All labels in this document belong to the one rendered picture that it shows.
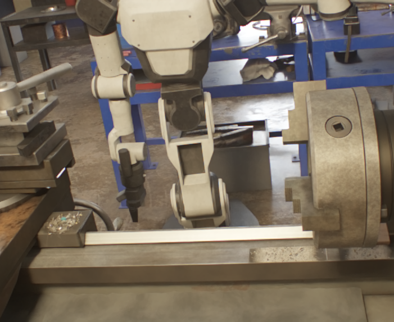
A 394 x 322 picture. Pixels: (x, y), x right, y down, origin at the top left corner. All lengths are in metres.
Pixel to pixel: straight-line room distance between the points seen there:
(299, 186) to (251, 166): 2.15
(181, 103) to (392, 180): 1.04
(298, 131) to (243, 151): 2.06
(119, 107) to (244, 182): 1.35
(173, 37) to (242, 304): 0.79
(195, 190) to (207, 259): 0.78
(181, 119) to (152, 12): 0.39
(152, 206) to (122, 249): 1.82
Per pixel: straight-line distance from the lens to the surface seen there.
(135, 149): 1.86
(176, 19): 1.54
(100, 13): 1.64
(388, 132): 0.81
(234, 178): 2.98
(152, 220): 2.88
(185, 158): 1.85
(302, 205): 0.76
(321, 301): 1.16
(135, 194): 1.93
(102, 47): 1.71
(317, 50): 2.59
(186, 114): 1.74
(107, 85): 1.75
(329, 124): 0.76
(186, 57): 1.60
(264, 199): 2.93
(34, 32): 4.95
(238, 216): 2.49
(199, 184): 1.85
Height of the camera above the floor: 1.49
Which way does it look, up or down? 25 degrees down
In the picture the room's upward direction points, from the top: 8 degrees counter-clockwise
